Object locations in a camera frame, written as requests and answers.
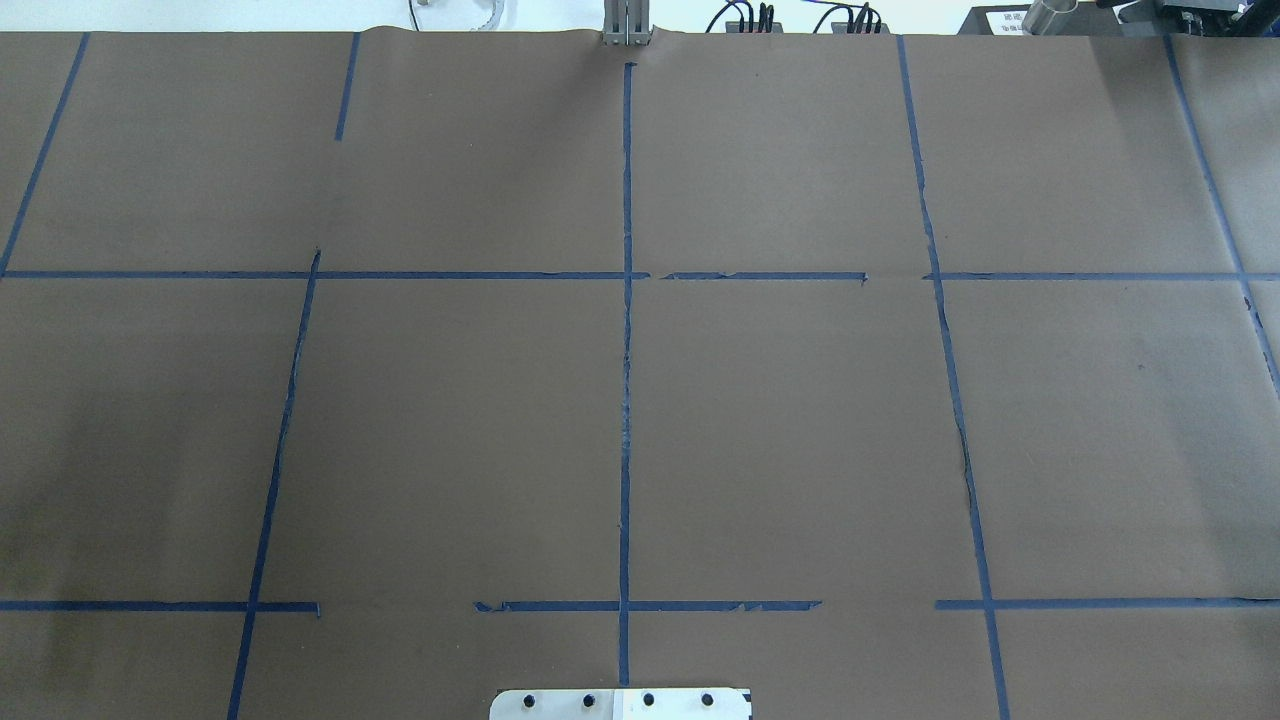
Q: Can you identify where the silver metal cylinder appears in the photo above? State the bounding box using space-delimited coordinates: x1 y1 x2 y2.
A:
1021 0 1079 36

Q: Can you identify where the aluminium frame post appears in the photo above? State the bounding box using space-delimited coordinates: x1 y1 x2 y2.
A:
602 0 653 47

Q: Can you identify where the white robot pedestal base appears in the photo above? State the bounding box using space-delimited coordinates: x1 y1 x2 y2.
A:
489 687 754 719

